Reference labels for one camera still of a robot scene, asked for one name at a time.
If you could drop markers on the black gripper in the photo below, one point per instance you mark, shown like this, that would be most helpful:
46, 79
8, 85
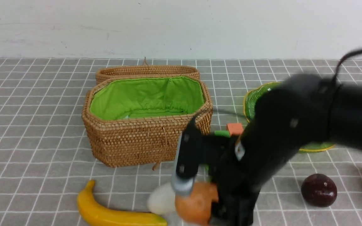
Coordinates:
229, 167

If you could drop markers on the orange brown potato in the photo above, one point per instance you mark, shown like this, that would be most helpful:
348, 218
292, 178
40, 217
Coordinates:
196, 208

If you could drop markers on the white radish with leaves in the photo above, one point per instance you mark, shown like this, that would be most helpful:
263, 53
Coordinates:
162, 200

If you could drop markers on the yellow banana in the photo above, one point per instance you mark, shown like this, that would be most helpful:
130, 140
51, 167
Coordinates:
97, 215

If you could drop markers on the dark purple passion fruit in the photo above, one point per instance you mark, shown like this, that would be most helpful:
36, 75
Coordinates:
319, 190

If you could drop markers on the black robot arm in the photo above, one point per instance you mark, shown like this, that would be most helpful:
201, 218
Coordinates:
304, 108

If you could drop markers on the green foam cube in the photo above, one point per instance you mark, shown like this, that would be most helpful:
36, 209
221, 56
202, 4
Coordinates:
222, 133

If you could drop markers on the orange foam cube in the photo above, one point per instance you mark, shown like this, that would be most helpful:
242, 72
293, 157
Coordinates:
234, 129

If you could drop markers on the green glass leaf plate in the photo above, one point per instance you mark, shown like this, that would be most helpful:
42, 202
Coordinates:
249, 103

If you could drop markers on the woven wicker basket green lining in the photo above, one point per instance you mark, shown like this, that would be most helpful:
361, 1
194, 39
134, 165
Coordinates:
137, 119

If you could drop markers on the woven wicker basket lid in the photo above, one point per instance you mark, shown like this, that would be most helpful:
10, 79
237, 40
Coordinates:
106, 73

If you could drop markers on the grey checked tablecloth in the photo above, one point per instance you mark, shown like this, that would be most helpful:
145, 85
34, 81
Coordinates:
45, 157

